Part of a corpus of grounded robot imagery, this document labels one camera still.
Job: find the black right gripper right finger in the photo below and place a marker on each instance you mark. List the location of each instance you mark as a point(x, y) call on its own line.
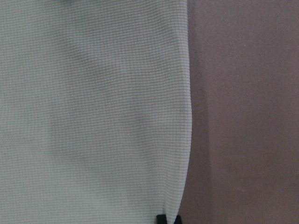
point(178, 220)

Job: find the olive green long-sleeve shirt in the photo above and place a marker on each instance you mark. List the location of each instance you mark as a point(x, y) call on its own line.
point(95, 111)

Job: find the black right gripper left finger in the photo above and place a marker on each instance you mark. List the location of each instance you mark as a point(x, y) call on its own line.
point(161, 219)

